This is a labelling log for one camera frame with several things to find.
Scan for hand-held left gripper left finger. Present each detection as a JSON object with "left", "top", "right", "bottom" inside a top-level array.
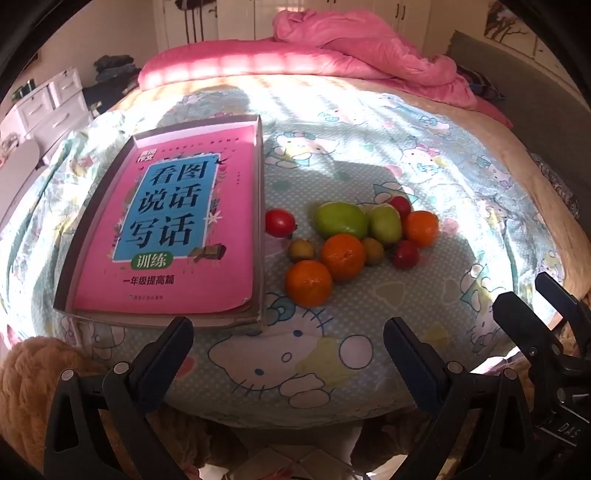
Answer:
[{"left": 44, "top": 316, "right": 195, "bottom": 480}]

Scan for small green-brown jujube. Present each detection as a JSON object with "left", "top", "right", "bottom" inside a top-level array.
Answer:
[
  {"left": 361, "top": 237, "right": 385, "bottom": 267},
  {"left": 289, "top": 238, "right": 316, "bottom": 264}
]

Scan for grey patterned cloth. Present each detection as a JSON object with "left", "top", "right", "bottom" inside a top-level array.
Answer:
[{"left": 529, "top": 152, "right": 581, "bottom": 220}]

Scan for pink quilt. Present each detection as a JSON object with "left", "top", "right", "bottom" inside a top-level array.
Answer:
[{"left": 139, "top": 9, "right": 513, "bottom": 130}]

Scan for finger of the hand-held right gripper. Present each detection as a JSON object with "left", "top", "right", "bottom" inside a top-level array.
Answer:
[
  {"left": 534, "top": 271, "right": 591, "bottom": 335},
  {"left": 492, "top": 291, "right": 573, "bottom": 386}
]

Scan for dark striped cloth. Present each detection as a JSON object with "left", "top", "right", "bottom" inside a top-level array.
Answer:
[{"left": 457, "top": 65, "right": 506, "bottom": 100}]

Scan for grey headboard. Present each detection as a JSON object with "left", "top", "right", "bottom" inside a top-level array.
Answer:
[{"left": 445, "top": 30, "right": 591, "bottom": 185}]

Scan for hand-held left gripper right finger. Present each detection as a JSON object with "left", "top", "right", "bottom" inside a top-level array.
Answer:
[{"left": 383, "top": 316, "right": 539, "bottom": 480}]

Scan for green apple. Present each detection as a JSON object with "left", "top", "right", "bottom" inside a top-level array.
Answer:
[
  {"left": 367, "top": 204, "right": 403, "bottom": 245},
  {"left": 315, "top": 202, "right": 369, "bottom": 240}
]

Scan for pink book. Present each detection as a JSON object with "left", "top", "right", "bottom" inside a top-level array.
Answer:
[
  {"left": 73, "top": 121, "right": 256, "bottom": 319},
  {"left": 53, "top": 114, "right": 266, "bottom": 330}
]

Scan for orange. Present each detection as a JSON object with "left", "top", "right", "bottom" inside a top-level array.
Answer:
[
  {"left": 321, "top": 233, "right": 367, "bottom": 282},
  {"left": 285, "top": 260, "right": 334, "bottom": 306},
  {"left": 404, "top": 210, "right": 439, "bottom": 248}
]

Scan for pile of folded clothes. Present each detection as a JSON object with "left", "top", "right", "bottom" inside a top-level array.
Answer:
[{"left": 92, "top": 54, "right": 141, "bottom": 77}]

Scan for cartoon cat printed blanket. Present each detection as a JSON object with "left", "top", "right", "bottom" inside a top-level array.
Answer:
[{"left": 0, "top": 85, "right": 573, "bottom": 428}]

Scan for tree wall painting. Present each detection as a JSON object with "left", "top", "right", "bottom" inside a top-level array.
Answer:
[{"left": 482, "top": 2, "right": 568, "bottom": 61}]

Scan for white drawer cabinet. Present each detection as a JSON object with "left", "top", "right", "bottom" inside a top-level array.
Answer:
[{"left": 0, "top": 67, "right": 93, "bottom": 153}]

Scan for brown plush blanket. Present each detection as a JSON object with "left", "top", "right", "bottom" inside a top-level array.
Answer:
[{"left": 0, "top": 336, "right": 218, "bottom": 467}]

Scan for white wardrobe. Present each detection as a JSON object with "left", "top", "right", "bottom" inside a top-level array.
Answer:
[{"left": 152, "top": 0, "right": 430, "bottom": 61}]

